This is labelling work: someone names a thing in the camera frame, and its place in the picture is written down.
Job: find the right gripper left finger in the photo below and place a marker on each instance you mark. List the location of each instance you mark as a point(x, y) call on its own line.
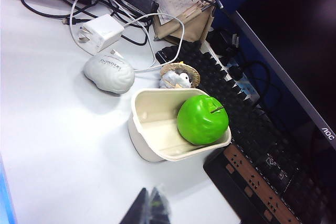
point(140, 208)

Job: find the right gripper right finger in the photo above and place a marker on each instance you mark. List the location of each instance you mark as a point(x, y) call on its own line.
point(158, 208)

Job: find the cream paper bowl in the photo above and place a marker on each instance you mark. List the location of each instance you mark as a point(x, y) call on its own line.
point(155, 129)

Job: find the black wood-top power strip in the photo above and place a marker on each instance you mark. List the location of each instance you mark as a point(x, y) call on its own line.
point(236, 182)

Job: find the green apple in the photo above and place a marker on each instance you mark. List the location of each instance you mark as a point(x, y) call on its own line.
point(202, 121)

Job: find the black mechanical keyboard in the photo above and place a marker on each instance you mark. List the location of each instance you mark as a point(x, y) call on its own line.
point(252, 119)

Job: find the white figurine with straw hat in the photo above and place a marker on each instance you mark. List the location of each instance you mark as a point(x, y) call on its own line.
point(181, 77)

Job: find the white brain stress toy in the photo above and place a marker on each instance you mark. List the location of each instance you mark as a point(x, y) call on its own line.
point(107, 75)

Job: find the white power strip blue labels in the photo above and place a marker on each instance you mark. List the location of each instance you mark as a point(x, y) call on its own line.
point(246, 85)

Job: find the black power adapter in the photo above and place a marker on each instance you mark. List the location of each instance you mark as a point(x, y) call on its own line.
point(221, 41)

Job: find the beige desk calendar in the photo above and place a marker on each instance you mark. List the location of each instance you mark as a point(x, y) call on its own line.
point(189, 27)

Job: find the black box device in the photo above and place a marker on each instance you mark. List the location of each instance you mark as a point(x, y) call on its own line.
point(136, 3)

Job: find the black AOC monitor silver bezel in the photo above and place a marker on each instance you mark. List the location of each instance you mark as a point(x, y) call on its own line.
point(296, 51)

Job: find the small black wall plug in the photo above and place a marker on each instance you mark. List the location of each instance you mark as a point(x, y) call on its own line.
point(236, 72)

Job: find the white USB wall charger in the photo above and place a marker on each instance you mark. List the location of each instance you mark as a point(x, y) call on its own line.
point(103, 32)

